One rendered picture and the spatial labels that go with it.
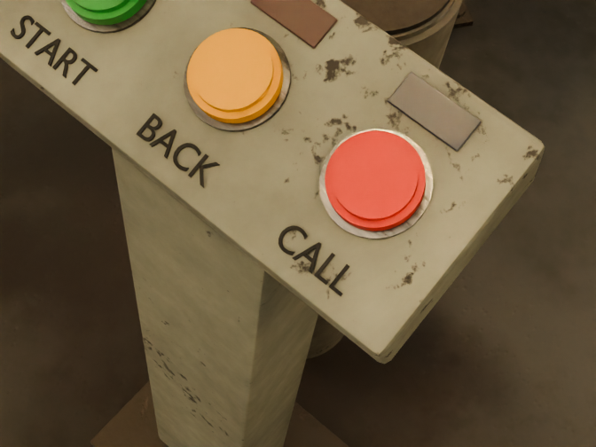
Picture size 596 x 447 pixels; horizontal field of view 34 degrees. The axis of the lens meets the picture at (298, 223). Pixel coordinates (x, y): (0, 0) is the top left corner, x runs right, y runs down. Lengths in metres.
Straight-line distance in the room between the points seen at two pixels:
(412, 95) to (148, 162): 0.11
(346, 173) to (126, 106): 0.10
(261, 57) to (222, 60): 0.02
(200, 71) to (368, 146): 0.08
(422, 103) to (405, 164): 0.03
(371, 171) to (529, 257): 0.72
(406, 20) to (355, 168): 0.18
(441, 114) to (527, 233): 0.71
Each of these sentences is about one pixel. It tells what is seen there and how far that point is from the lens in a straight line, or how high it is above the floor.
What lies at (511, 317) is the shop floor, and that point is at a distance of 1.06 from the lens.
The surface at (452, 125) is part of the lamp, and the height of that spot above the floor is 0.61.
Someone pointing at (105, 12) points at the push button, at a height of 0.60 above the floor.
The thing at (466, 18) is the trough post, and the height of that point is 0.01.
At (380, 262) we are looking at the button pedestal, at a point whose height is 0.59.
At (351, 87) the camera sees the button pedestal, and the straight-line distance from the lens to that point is 0.41.
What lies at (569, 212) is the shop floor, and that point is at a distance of 1.14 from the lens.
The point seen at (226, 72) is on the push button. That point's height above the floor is 0.61.
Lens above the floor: 0.94
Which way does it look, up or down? 62 degrees down
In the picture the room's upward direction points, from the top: 10 degrees clockwise
